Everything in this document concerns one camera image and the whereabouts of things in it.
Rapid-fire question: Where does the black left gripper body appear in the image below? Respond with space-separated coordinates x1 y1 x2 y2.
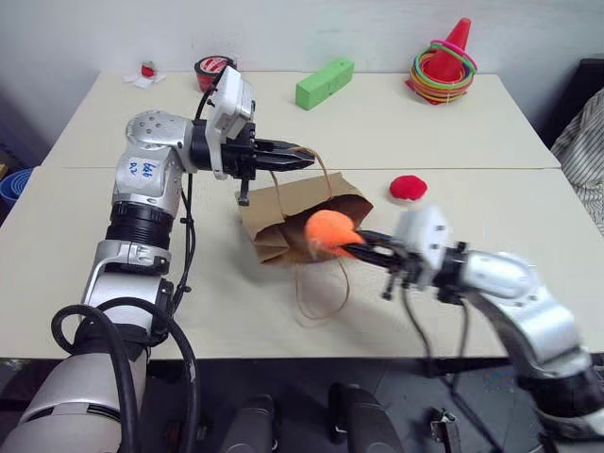
220 123 260 208

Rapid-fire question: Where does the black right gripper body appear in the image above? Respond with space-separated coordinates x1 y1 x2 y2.
382 244 428 301

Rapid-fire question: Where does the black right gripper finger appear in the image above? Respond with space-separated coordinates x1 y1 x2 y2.
339 242 403 266
356 229 398 248

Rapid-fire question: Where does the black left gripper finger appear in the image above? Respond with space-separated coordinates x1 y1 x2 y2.
257 155 317 173
255 138 311 158

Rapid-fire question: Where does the orange ball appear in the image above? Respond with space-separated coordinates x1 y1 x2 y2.
303 210 367 259

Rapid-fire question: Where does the brown paper bag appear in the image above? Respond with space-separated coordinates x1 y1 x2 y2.
235 147 375 323

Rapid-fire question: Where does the red plush toy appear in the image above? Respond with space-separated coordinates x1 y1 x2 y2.
388 175 428 205

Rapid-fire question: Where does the white crumpled paper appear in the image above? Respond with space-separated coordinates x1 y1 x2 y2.
123 70 168 90

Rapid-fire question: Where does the green rectangular block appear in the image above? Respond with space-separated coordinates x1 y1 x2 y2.
294 57 357 112

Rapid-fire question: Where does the red and black tape roll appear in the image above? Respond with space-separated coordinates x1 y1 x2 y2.
193 55 238 93

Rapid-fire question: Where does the dark rounded shape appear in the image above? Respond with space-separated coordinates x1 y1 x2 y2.
225 393 277 453
327 382 405 453

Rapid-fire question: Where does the red traffic cone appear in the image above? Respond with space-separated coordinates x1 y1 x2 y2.
423 17 474 82

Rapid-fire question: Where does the striped grey cloth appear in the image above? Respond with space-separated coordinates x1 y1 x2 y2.
550 88 604 238

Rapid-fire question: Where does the black furniture piece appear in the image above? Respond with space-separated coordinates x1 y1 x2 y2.
568 58 604 147

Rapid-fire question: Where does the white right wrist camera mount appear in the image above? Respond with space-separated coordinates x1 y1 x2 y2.
394 204 452 290

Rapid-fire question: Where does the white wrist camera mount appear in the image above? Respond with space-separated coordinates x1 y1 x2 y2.
206 65 259 181
394 204 452 290

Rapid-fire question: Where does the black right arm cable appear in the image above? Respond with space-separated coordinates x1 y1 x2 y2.
399 281 474 375

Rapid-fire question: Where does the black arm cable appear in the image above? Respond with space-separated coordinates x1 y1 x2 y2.
399 281 474 375
50 89 218 453

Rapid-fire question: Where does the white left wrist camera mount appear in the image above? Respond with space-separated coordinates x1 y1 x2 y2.
206 65 259 181

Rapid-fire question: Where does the red plastic toss ring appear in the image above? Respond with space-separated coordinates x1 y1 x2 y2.
404 70 473 107

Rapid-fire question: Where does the yellow plastic toss ring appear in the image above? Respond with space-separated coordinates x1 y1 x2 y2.
409 59 476 100

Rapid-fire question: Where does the green plastic toss ring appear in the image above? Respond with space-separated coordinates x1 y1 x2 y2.
410 50 477 93

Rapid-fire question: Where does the pink plastic toss ring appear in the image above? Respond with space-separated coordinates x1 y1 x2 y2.
430 39 478 73

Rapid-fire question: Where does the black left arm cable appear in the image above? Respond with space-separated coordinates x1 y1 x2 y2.
50 89 218 453

